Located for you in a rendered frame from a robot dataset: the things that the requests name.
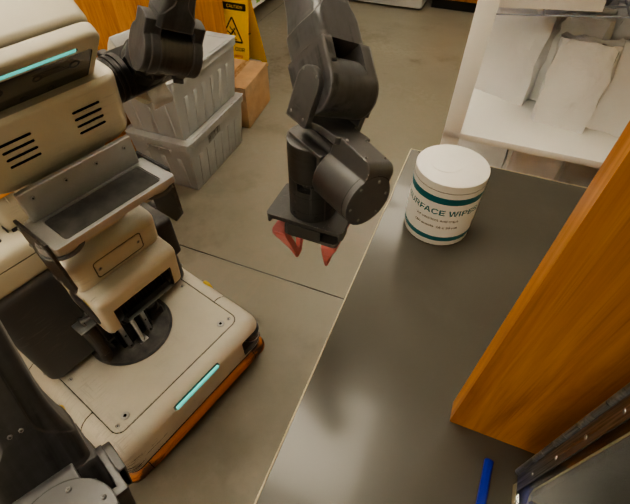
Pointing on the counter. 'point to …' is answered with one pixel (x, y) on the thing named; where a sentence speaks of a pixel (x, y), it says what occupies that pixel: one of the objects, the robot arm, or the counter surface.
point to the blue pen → (484, 481)
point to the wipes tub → (445, 193)
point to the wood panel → (575, 311)
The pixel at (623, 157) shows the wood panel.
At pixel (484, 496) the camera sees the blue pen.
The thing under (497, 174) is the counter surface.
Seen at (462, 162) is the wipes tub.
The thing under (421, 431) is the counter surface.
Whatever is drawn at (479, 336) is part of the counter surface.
